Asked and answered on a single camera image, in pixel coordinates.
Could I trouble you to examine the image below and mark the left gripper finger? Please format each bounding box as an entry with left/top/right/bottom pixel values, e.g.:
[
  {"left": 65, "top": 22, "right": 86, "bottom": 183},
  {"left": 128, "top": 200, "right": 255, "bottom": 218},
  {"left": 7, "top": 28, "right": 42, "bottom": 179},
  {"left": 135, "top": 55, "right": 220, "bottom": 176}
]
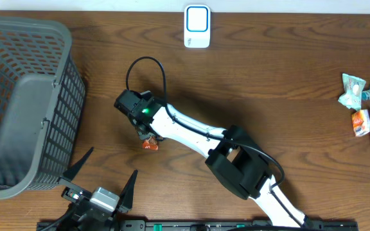
[
  {"left": 117, "top": 170, "right": 138, "bottom": 213},
  {"left": 62, "top": 147, "right": 94, "bottom": 182}
]

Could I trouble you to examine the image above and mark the red Top candy bar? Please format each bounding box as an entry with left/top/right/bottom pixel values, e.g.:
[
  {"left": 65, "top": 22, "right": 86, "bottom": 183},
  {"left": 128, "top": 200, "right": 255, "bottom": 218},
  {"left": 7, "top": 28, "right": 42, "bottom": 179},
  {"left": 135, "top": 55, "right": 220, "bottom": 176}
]
[{"left": 142, "top": 137, "right": 159, "bottom": 151}]

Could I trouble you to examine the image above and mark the light blue snack pouch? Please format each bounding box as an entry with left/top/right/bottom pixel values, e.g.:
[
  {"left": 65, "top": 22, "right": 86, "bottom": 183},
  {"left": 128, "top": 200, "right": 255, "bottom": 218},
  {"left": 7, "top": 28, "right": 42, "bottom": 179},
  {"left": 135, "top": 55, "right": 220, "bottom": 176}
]
[{"left": 338, "top": 73, "right": 366, "bottom": 111}]

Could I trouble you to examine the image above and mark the orange small carton box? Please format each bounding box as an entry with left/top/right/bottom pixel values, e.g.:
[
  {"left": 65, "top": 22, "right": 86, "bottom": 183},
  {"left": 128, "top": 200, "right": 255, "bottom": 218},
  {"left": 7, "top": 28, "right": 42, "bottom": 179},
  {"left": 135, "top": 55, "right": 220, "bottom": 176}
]
[{"left": 351, "top": 109, "right": 370, "bottom": 137}]

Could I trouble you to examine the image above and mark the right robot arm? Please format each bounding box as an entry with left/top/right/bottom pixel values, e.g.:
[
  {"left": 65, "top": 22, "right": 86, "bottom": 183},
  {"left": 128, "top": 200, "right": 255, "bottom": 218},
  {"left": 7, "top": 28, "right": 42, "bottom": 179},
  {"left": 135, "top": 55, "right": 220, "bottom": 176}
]
[{"left": 127, "top": 97, "right": 309, "bottom": 228}]

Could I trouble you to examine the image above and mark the white barcode scanner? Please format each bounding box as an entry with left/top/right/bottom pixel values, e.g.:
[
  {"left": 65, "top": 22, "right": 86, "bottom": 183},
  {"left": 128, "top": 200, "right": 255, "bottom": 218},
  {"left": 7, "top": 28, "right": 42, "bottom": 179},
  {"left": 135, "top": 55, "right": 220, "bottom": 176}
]
[{"left": 184, "top": 4, "right": 211, "bottom": 49}]

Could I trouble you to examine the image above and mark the grey plastic shopping basket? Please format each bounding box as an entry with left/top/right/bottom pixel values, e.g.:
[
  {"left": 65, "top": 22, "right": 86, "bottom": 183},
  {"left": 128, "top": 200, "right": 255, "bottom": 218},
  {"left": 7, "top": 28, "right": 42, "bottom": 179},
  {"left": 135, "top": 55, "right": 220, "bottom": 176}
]
[{"left": 0, "top": 16, "right": 86, "bottom": 200}]

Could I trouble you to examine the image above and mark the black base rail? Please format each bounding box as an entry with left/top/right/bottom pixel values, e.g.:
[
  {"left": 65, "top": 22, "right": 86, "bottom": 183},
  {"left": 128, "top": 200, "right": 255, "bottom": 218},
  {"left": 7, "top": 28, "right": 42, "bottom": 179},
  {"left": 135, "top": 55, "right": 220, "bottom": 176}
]
[{"left": 37, "top": 219, "right": 359, "bottom": 231}]

